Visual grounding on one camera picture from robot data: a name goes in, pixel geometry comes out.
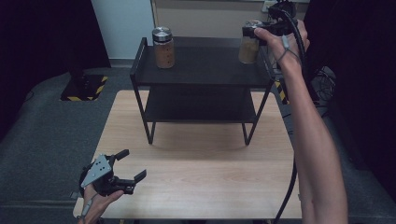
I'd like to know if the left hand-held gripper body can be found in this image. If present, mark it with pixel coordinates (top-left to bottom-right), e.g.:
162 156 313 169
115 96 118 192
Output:
79 153 138 198

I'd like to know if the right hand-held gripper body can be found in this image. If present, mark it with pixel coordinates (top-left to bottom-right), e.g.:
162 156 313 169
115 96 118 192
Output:
255 0 299 37

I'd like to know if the tan spice jar silver lid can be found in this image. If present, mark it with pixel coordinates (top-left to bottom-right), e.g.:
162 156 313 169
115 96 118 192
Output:
237 20 264 65

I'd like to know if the black two-tier metal shelf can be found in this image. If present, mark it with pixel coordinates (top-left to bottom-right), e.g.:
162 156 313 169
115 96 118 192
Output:
129 36 276 147

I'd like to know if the brown spice jar silver lid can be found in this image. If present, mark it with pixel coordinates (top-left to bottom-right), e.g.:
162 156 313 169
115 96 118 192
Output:
151 26 177 70

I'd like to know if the person's right hand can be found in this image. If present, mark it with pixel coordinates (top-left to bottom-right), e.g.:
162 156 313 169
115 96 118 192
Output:
253 19 311 73

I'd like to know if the person's left hand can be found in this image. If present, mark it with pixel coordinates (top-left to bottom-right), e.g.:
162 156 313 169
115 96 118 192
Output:
77 184 125 224

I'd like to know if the beige cabinet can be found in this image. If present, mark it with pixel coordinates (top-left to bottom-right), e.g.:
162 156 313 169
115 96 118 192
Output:
150 0 310 40

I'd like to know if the striped black stand base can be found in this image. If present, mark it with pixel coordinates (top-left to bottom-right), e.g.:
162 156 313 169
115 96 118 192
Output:
60 74 109 102
275 78 290 106

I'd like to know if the dark curtain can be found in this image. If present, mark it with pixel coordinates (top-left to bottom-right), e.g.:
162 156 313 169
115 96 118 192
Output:
303 0 396 194
0 0 112 141

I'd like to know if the gray right wrist cord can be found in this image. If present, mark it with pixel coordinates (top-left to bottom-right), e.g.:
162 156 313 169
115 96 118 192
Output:
275 35 303 65

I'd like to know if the gray wrist cord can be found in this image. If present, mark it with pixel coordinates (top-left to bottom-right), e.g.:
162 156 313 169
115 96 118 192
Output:
275 35 303 65
78 193 98 222

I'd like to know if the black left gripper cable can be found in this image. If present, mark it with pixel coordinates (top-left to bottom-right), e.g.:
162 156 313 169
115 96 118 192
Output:
78 164 94 198

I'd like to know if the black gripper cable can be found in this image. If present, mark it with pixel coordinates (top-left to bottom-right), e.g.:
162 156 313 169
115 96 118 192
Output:
268 2 307 224
78 164 94 198

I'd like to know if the gray left wrist cord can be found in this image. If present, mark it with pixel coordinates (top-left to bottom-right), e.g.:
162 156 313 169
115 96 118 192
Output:
78 193 98 222

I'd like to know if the tangle of black cables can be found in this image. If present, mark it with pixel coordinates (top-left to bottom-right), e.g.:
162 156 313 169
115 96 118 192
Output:
306 66 337 108

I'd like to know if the black stand post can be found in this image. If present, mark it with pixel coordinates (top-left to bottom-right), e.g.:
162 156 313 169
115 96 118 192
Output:
66 46 90 91

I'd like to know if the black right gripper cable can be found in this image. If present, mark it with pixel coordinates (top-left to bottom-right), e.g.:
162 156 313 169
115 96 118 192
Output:
268 2 307 224

